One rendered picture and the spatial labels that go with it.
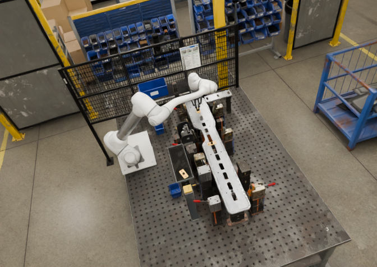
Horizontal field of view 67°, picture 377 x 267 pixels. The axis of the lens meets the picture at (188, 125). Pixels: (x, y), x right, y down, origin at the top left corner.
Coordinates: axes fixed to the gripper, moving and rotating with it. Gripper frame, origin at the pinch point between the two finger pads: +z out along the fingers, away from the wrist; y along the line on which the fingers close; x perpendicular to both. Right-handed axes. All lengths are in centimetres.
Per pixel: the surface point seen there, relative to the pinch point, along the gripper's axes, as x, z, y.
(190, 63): 54, -17, 9
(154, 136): 12, 35, -51
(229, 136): -42.8, 7.4, 18.7
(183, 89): 37.8, 2.2, -6.7
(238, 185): -97, 6, 7
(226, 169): -79, 5, 3
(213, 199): -106, 0, -17
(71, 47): 265, 31, -154
